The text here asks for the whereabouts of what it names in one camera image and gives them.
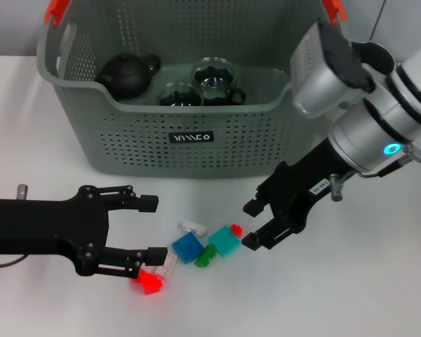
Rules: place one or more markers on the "small white building block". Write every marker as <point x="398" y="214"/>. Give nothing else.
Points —
<point x="193" y="227"/>

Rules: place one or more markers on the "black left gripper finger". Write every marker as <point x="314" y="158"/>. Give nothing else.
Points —
<point x="156" y="256"/>
<point x="147" y="203"/>

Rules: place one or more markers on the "small red building block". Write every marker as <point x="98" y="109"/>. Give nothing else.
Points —
<point x="236" y="230"/>

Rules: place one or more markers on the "translucent white building block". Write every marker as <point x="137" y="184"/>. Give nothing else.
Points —
<point x="168" y="268"/>

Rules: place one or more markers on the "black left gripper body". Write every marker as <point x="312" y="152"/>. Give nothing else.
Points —
<point x="49" y="224"/>

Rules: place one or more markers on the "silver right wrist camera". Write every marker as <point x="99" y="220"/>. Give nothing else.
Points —
<point x="319" y="80"/>

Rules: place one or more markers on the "green building block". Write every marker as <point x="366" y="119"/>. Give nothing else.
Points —
<point x="205" y="256"/>

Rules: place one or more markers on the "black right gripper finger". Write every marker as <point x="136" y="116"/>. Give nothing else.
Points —
<point x="256" y="207"/>
<point x="266" y="238"/>

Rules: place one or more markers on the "glass teacup black holder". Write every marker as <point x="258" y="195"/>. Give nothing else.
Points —
<point x="214" y="80"/>
<point x="179" y="96"/>

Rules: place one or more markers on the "teal square building block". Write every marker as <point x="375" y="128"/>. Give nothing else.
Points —
<point x="224" y="241"/>

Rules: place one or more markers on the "black ceramic teapot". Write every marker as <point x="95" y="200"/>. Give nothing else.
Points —
<point x="126" y="77"/>

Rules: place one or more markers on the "large red building block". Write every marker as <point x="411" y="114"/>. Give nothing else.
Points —
<point x="149" y="284"/>

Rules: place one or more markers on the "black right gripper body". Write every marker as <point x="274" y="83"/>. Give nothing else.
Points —
<point x="301" y="186"/>

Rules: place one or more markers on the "blue square building block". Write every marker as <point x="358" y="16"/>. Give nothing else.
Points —
<point x="187" y="247"/>

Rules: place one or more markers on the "grey-green perforated storage basket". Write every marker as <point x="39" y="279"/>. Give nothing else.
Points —
<point x="196" y="147"/>

